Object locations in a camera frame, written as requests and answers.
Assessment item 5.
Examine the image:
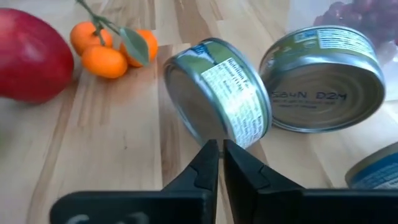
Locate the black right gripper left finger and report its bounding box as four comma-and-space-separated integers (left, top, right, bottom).
49, 139, 220, 224

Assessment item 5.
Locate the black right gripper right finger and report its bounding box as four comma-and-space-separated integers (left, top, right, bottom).
222, 139, 398, 224

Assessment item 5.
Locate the green and blue label can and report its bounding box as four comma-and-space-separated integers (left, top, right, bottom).
162, 37, 273, 150

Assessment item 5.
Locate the olive green label tin can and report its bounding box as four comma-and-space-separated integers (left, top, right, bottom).
258, 24, 386, 134

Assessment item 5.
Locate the bunch of red grapes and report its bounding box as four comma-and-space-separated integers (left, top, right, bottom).
312, 0, 398, 47

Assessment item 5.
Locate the blue and pink label can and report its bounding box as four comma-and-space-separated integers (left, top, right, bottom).
344, 141, 398, 190

